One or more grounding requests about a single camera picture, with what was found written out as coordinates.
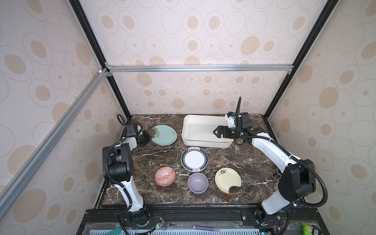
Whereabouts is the light green floral plate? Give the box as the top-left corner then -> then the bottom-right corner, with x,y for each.
150,125 -> 177,146

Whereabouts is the white plate green red rim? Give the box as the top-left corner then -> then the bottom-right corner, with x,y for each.
181,147 -> 209,172

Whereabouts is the red patterned bowl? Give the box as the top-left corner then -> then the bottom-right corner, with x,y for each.
155,166 -> 176,187

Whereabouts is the purple bowl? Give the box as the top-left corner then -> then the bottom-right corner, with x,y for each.
188,172 -> 209,194

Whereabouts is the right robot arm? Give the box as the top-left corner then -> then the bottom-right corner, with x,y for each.
213,112 -> 329,215

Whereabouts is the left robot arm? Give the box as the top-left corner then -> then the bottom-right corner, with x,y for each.
102,123 -> 150,226

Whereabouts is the white plastic bin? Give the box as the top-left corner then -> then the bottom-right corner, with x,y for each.
181,115 -> 234,148

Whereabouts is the cream plate with flower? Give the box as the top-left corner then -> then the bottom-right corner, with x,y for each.
214,167 -> 242,194

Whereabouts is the purple pen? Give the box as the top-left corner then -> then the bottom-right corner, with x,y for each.
193,225 -> 221,232

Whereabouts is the green snack packet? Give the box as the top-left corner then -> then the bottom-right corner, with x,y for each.
301,222 -> 319,235

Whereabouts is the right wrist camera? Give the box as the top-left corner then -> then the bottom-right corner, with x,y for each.
225,112 -> 236,128

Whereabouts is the horizontal aluminium frame bar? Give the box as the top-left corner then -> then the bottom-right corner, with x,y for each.
108,64 -> 294,73

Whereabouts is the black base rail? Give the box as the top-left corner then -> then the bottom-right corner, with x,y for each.
77,205 -> 329,235

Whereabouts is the diagonal aluminium frame bar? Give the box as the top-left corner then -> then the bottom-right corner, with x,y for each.
1,68 -> 109,220

